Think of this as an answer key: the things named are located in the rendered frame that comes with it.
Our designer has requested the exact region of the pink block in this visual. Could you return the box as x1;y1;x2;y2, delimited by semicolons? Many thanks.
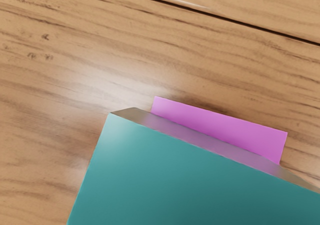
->
151;95;289;165

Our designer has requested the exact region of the teal block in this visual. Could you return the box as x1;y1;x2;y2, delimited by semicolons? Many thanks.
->
66;106;320;225

